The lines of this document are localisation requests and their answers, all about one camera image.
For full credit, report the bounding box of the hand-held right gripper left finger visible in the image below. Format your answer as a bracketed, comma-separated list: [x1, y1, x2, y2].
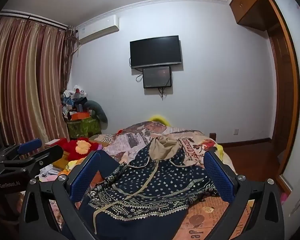
[19, 151, 102, 240]

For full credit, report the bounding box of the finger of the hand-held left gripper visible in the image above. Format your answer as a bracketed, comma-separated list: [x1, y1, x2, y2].
[0, 138, 43, 160]
[5, 145, 64, 167]

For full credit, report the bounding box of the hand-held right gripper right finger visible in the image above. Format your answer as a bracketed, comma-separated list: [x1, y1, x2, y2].
[203, 149, 285, 240]

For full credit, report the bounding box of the navy patterned hooded jacket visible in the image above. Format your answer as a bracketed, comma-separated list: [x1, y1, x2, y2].
[76, 135, 220, 240]

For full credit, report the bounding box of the pile of papers and cloths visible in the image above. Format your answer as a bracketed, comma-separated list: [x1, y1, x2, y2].
[37, 164, 70, 183]

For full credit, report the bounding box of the green patterned box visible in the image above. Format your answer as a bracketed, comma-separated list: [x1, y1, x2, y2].
[66, 116, 102, 141]

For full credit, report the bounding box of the wooden baseboard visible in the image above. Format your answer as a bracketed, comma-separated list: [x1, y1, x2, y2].
[218, 137, 273, 148]

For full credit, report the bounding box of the orange box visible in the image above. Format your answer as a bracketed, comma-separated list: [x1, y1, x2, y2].
[71, 112, 91, 121]

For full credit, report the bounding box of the pile of mixed clutter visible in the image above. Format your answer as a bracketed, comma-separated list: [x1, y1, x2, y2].
[60, 85, 93, 121]

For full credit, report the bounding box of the printed blanket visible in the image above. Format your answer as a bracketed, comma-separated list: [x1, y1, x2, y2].
[48, 120, 255, 240]

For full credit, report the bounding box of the grey plush pillow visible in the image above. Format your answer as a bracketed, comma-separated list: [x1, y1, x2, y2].
[86, 100, 109, 131]

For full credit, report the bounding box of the striped brown curtain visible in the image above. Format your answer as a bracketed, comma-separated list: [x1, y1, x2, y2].
[0, 15, 75, 152]

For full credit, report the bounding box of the yellow fluffy cloth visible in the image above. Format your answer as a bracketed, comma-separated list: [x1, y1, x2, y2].
[148, 114, 171, 126]

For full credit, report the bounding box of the brown wooden door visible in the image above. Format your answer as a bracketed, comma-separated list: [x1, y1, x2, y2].
[263, 0, 300, 180]

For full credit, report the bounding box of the white air conditioner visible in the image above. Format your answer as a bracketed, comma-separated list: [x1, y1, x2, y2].
[76, 14, 120, 44]

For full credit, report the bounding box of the white door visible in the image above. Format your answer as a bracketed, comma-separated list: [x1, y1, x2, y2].
[271, 0, 300, 232]

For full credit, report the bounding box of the wooden overhead cabinet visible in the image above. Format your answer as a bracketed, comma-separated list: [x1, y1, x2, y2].
[229, 0, 282, 32]

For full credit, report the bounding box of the small black wall monitor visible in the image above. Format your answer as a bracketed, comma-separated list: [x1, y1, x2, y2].
[142, 65, 172, 89]

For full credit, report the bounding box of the white curtain rail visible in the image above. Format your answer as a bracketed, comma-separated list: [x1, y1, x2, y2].
[0, 9, 77, 32]

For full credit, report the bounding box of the black wall television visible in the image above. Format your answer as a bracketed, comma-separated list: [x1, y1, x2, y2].
[129, 35, 183, 69]

